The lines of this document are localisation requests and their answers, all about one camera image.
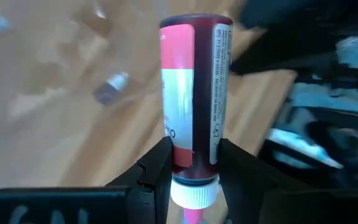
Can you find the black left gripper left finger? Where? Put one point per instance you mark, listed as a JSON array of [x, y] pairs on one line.
[[89, 205]]

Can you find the large red food coloring bottle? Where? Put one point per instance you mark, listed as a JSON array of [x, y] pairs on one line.
[[202, 93]]

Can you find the small dark red coloring bottle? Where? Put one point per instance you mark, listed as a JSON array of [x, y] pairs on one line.
[[109, 90]]

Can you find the black aluminium table frame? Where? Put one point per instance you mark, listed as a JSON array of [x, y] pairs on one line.
[[291, 53]]

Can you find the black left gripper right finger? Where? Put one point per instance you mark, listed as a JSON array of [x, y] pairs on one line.
[[275, 205]]

